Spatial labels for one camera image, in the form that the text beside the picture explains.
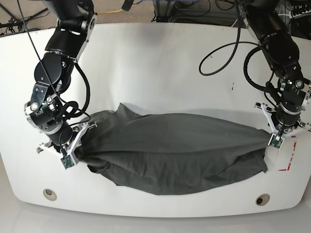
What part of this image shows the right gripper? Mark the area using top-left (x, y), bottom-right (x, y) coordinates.
top-left (36, 120), bottom-right (97, 158)

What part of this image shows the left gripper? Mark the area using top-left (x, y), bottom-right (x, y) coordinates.
top-left (255, 97), bottom-right (311, 138)

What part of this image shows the dark grey T-shirt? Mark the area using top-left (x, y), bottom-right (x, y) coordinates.
top-left (77, 104), bottom-right (270, 195)

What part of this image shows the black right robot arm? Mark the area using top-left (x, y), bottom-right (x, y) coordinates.
top-left (24, 0), bottom-right (97, 156)

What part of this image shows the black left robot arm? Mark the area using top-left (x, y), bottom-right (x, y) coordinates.
top-left (208, 0), bottom-right (311, 139)

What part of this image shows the red tape rectangle marking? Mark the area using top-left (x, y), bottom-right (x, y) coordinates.
top-left (276, 136), bottom-right (297, 171)

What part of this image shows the white power strip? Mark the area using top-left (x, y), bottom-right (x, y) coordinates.
top-left (289, 5), bottom-right (311, 19)

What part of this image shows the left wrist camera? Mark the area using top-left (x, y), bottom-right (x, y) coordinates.
top-left (268, 133), bottom-right (285, 149)

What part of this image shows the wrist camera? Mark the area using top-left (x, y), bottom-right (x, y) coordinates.
top-left (60, 155), bottom-right (78, 170)
top-left (268, 133), bottom-right (285, 149)

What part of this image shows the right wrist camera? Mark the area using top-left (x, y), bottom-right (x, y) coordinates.
top-left (60, 155), bottom-right (78, 170)

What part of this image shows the left table cable grommet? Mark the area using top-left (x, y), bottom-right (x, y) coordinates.
top-left (43, 189), bottom-right (57, 201)

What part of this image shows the table cable grommet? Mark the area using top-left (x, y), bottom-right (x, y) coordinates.
top-left (256, 194), bottom-right (270, 206)
top-left (43, 189), bottom-right (57, 201)

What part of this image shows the right table cable grommet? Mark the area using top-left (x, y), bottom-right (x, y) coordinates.
top-left (256, 194), bottom-right (270, 206)

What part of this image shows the yellow cable on floor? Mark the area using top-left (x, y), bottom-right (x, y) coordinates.
top-left (97, 8), bottom-right (123, 15)

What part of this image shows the aluminium frame base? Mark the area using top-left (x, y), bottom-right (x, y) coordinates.
top-left (151, 0), bottom-right (211, 22)

